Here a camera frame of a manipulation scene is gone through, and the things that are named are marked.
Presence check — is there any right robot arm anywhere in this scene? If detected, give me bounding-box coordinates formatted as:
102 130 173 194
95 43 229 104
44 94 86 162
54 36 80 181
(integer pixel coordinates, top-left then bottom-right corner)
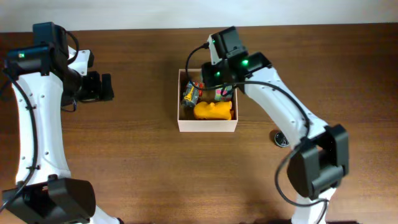
202 27 349 223

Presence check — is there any colourful puzzle cube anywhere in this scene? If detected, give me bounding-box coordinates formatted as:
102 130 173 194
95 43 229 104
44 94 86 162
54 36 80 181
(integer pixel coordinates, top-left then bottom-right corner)
215 86 234 101

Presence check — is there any small black round toy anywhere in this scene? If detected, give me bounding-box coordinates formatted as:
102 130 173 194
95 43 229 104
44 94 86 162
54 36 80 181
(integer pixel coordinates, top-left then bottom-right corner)
274 131 289 147

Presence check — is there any white cardboard box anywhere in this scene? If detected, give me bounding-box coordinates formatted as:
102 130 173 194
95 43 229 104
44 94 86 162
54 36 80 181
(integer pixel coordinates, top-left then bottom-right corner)
177 69 239 133

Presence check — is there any yellow rubber toy animal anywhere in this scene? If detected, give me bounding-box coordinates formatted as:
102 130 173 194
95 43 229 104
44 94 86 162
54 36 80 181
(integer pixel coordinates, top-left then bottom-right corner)
193 101 233 120

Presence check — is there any red grey toy truck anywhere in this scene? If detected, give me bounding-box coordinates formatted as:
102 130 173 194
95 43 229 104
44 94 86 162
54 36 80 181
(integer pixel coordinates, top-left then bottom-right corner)
182 82 204 108

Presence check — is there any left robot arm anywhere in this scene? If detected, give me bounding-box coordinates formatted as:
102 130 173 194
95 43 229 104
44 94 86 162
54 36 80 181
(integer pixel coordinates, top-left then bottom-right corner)
1 22 121 223

